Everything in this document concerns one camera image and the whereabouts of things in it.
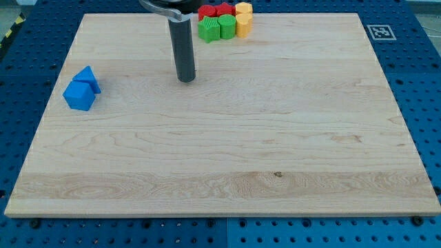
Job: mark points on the robot arm end metal clamp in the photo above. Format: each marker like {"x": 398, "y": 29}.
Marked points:
{"x": 174, "y": 10}

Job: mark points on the yellow heart block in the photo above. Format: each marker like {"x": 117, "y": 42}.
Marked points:
{"x": 243, "y": 24}

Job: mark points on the wooden board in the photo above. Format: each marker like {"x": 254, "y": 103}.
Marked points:
{"x": 295, "y": 120}

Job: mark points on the green star block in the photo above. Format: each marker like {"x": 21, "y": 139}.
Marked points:
{"x": 209, "y": 29}

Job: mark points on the grey cylindrical pointer rod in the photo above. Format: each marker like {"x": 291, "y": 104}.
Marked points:
{"x": 183, "y": 50}

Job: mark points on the green cylinder block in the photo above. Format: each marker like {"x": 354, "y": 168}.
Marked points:
{"x": 227, "y": 25}

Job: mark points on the red cylinder block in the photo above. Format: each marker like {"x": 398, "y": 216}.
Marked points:
{"x": 206, "y": 11}

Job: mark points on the red star block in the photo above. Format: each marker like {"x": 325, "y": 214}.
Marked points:
{"x": 225, "y": 8}

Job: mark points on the yellow hexagon block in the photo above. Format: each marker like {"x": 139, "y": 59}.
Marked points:
{"x": 243, "y": 8}

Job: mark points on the blue triangular block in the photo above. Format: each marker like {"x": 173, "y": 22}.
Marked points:
{"x": 86, "y": 75}

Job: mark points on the blue cube block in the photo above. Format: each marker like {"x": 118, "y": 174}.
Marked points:
{"x": 79, "y": 96}

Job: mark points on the white fiducial marker tag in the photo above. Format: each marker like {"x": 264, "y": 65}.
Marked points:
{"x": 381, "y": 32}

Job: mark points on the yellow black hazard tape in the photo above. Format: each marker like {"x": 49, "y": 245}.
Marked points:
{"x": 12, "y": 32}

